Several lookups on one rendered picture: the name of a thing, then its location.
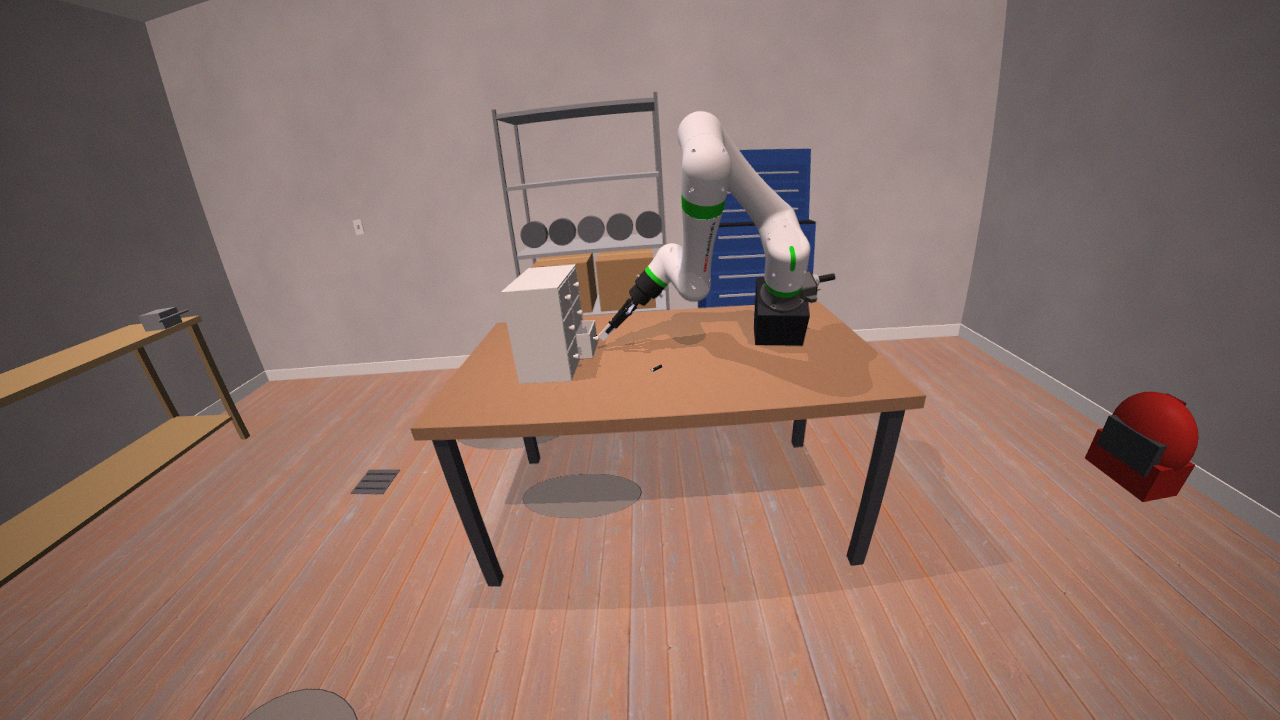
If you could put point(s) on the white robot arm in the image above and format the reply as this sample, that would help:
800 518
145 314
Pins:
705 181

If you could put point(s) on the white chest of drawers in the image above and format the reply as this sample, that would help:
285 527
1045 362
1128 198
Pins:
535 325

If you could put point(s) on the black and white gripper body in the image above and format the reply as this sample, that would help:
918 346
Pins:
639 297

